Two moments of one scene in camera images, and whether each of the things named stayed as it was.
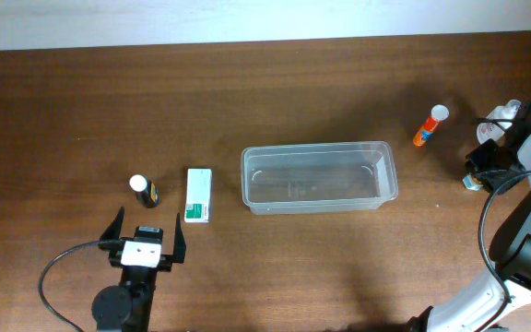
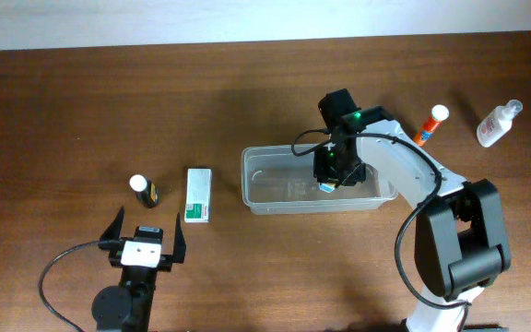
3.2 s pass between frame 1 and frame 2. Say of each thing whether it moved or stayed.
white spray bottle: stayed
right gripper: moved
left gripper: stayed
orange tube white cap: stayed
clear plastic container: stayed
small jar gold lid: moved
